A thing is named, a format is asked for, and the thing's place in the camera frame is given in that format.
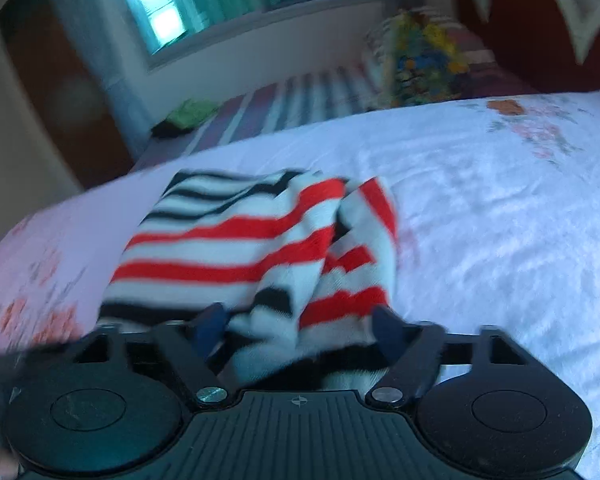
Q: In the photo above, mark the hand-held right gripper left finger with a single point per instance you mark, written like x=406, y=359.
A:
x=209, y=331

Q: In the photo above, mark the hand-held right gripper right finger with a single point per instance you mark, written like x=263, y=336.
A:
x=387, y=332

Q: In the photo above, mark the red black white striped sweater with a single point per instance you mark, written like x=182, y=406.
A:
x=240, y=245

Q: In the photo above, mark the pink floral bed sheet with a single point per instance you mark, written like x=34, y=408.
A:
x=495, y=220

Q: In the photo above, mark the dark cloth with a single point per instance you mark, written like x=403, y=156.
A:
x=169, y=130

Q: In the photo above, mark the green cloth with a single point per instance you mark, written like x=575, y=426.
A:
x=194, y=111

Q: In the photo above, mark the striped mattress cover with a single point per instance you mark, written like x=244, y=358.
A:
x=280, y=105

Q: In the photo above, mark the colourful patterned pillow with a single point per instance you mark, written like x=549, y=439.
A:
x=420, y=65

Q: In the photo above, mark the brown wooden door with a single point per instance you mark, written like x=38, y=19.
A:
x=55, y=85

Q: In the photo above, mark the grey curtain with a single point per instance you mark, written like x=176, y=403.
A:
x=95, y=40

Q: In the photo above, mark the window with teal glass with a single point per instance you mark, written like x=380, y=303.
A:
x=220, y=0

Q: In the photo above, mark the dark red arched headboard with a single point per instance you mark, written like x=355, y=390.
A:
x=535, y=25

